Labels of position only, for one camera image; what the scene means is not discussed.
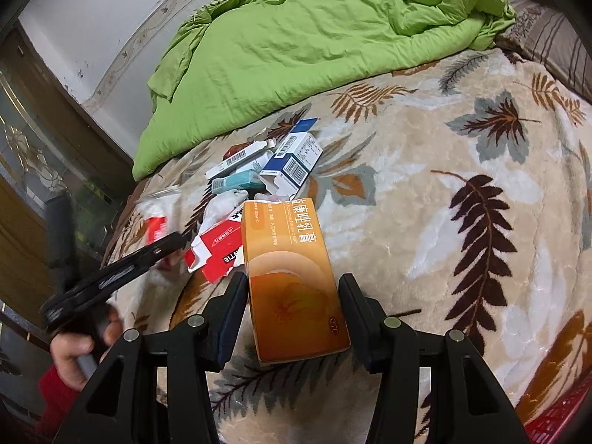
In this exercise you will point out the crumpled white paper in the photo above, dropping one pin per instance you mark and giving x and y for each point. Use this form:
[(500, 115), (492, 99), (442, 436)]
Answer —
[(222, 208)]

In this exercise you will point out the teal tissue packet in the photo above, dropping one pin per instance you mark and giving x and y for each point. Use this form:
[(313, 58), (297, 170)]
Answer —
[(238, 181)]

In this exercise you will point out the person's left forearm red sleeve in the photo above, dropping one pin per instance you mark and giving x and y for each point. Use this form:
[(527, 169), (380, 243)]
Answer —
[(58, 397)]

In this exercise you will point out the orange cardboard box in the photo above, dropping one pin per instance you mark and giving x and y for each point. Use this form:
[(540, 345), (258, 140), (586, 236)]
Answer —
[(291, 286)]

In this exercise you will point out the wooden wardrobe with glass door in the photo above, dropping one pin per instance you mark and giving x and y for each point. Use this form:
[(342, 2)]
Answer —
[(27, 148)]

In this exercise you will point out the leaf printed blanket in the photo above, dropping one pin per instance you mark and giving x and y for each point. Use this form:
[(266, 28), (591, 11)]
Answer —
[(439, 203)]

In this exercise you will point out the white and red plastic bag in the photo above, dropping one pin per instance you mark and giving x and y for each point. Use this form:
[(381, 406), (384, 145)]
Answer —
[(155, 222)]

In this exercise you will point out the green quilt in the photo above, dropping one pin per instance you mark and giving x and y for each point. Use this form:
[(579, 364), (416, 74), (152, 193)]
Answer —
[(300, 41)]

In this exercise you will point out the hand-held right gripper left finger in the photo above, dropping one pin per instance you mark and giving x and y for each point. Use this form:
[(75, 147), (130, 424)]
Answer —
[(229, 333)]

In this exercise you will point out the blue and white box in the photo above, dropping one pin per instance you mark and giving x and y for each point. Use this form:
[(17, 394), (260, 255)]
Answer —
[(291, 157)]

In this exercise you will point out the person's left hand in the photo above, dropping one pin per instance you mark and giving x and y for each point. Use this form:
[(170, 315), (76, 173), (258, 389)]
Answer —
[(69, 351)]

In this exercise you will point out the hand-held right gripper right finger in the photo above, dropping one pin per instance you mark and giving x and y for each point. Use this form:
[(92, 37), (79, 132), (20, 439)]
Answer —
[(365, 333)]

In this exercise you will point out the striped brown pillow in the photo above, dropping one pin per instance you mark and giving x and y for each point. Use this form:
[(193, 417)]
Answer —
[(550, 41)]

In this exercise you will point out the small red wrapper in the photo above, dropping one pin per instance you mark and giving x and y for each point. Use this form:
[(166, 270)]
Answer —
[(230, 150)]

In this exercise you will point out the torn red and white box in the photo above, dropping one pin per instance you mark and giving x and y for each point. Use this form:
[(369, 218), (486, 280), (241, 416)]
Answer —
[(215, 252)]

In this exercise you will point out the long white box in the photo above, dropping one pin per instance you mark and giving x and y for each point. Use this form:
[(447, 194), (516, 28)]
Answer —
[(238, 159)]

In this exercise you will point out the white bed headboard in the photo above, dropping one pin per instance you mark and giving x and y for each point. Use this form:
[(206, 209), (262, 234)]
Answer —
[(101, 23)]

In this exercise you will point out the red plastic basket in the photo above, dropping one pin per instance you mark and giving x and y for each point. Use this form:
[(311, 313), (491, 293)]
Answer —
[(562, 418)]

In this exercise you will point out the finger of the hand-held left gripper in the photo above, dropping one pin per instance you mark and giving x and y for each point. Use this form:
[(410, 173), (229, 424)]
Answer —
[(152, 252)]

